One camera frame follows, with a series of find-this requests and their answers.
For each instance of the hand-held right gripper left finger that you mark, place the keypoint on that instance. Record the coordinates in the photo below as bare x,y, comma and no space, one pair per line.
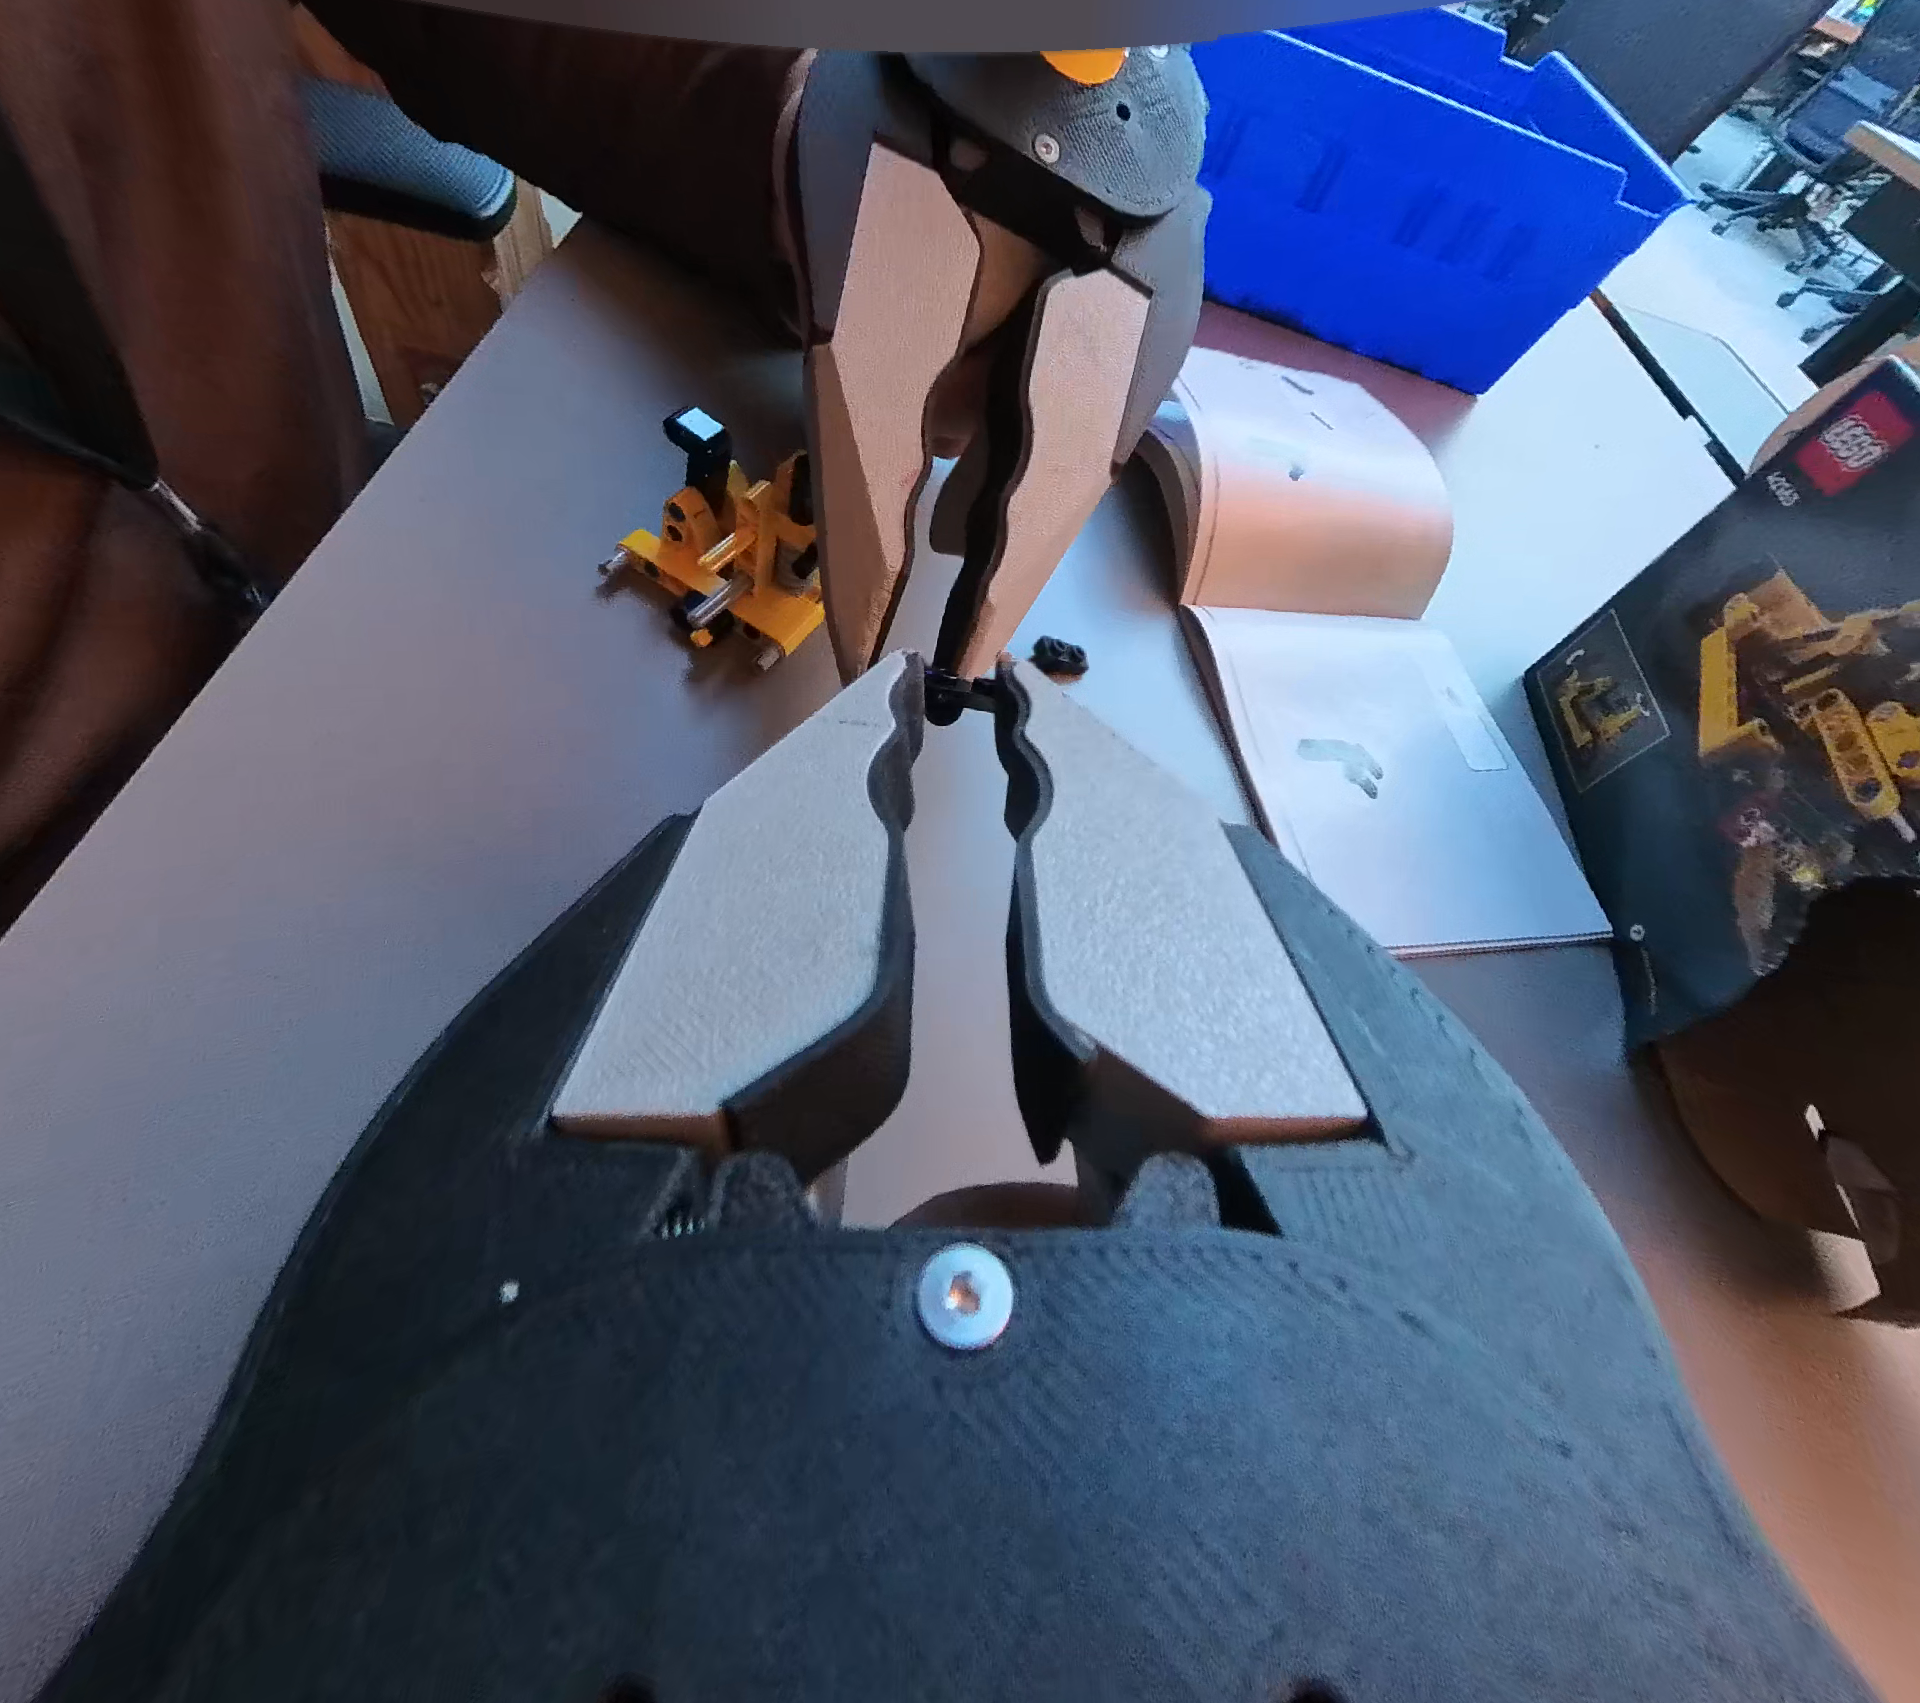
751,938

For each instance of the small black lego connector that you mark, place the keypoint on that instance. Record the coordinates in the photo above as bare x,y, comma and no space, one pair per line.
960,688

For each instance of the grey chair armrest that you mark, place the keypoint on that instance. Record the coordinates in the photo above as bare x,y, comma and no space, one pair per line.
404,159

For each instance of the yellow lego assembly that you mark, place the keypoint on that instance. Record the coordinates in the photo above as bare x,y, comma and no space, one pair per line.
721,548

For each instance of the black lego set box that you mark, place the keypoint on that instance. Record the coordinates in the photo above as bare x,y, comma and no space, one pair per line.
1725,744

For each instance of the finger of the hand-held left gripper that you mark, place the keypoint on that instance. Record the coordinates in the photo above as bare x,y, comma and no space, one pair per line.
878,382
1088,382

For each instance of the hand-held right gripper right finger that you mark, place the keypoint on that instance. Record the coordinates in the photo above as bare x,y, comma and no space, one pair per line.
1171,968

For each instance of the wooden office desk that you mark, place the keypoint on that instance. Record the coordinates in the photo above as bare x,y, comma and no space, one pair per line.
1893,143

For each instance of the black office chair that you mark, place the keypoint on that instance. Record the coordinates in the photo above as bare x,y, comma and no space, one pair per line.
1852,249
1808,137

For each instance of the blue plastic bin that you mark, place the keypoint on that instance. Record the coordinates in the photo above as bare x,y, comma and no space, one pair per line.
1425,203

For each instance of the person's brown clothing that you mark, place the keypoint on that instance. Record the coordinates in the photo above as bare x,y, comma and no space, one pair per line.
151,233

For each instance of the white instruction booklet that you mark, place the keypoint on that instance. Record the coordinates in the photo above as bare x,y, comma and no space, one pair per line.
1395,818

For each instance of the tiny black lego piece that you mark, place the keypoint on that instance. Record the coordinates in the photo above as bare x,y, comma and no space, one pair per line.
1062,654

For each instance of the brown wooden chair frame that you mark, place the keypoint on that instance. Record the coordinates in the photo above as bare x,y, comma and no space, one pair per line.
420,308

